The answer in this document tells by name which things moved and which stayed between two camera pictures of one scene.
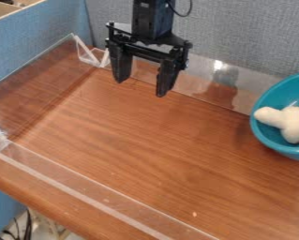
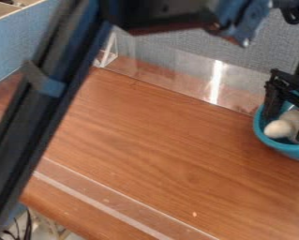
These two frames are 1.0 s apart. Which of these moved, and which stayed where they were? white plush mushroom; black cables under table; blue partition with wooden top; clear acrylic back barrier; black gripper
Moved: black gripper; white plush mushroom
Stayed: blue partition with wooden top; black cables under table; clear acrylic back barrier
